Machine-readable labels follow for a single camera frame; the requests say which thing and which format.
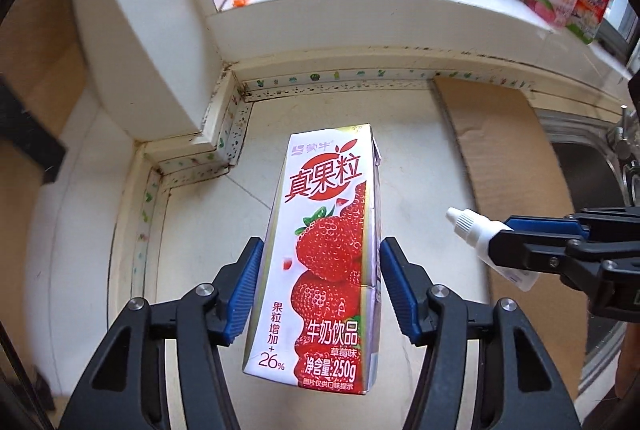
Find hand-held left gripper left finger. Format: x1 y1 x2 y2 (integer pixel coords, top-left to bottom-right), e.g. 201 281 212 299
59 237 266 430

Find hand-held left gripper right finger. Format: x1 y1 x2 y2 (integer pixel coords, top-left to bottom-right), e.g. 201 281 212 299
379 237 584 430

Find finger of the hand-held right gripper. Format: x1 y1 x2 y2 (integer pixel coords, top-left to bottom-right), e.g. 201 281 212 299
487 229 640 297
502 207 640 239

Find small white plastic bottle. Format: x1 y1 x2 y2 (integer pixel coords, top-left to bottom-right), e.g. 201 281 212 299
446 206 541 293

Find strawberry milk carton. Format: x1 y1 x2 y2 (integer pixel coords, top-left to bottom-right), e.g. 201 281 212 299
242 124 384 395

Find person's right forearm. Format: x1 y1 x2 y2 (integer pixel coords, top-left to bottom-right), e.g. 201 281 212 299
616 327 640 392

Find stainless steel sink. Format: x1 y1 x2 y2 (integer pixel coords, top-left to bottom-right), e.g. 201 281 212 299
534 109 640 392

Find brown cardboard sheet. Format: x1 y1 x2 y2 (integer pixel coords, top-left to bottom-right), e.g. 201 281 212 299
432 76 601 413

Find stainless steel faucet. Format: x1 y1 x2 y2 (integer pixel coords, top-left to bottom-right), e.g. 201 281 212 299
606 106 640 211

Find red spray bottle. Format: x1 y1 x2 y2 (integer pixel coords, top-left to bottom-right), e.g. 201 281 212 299
567 0 614 44

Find black cutting board holder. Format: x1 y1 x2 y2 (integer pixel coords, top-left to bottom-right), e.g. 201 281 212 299
0 77 69 184

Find wooden cutting board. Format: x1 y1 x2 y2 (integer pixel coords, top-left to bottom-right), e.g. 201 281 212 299
0 0 92 183

